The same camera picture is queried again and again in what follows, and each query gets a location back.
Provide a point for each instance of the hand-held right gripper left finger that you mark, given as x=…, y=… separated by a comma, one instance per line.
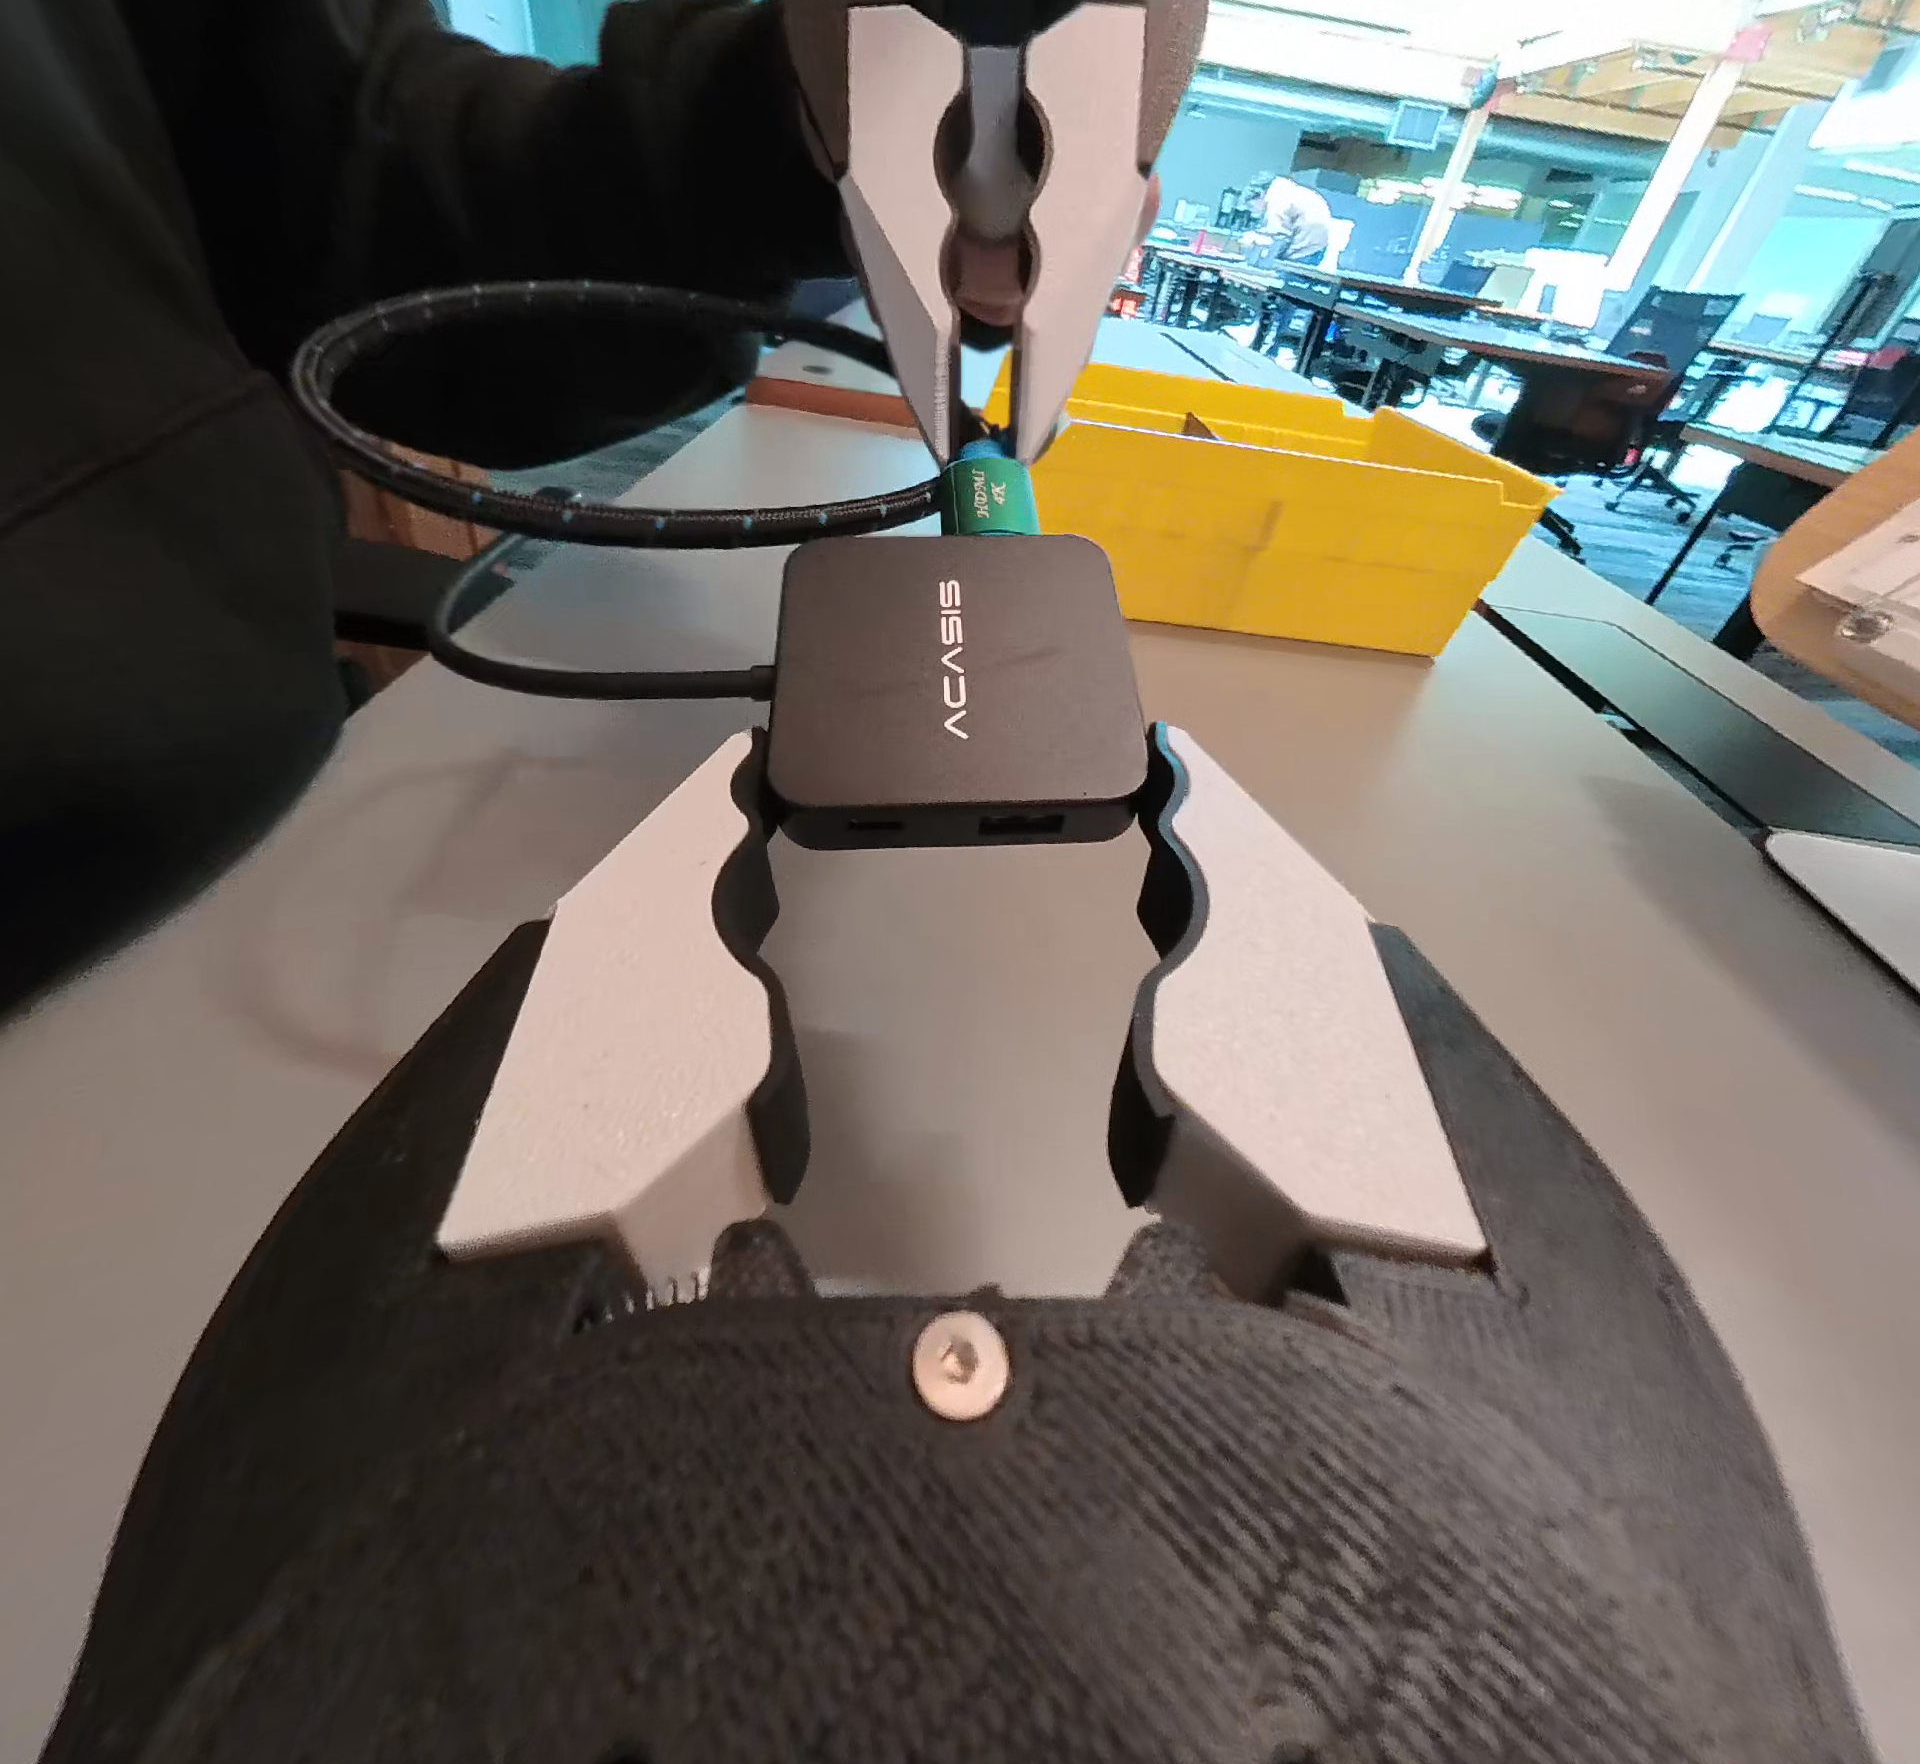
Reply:
x=628, y=1044

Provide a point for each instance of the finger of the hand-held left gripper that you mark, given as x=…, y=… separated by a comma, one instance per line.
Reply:
x=891, y=191
x=1091, y=177

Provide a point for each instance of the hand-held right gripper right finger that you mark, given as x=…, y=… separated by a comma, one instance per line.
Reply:
x=1290, y=1044

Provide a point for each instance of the yellow plastic bin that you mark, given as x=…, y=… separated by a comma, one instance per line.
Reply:
x=1274, y=550

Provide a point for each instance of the black square usb hub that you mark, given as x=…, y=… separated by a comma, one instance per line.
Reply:
x=855, y=684

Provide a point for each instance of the person's left forearm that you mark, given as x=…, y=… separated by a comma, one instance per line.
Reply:
x=601, y=145

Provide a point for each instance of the person's left hand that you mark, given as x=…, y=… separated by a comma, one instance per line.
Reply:
x=991, y=288

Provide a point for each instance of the dark wooden desk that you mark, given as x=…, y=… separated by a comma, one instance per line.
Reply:
x=1501, y=347

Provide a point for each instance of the silver laptop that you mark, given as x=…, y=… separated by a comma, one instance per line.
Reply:
x=1861, y=893

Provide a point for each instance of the black office chair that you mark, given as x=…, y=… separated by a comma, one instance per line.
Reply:
x=1663, y=371

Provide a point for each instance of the light wooden round table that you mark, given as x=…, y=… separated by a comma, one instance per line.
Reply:
x=1793, y=663

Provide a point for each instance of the white paper sheet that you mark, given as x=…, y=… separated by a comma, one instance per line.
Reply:
x=1875, y=566

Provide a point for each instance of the person's black hoodie torso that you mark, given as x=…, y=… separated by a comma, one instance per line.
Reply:
x=120, y=444

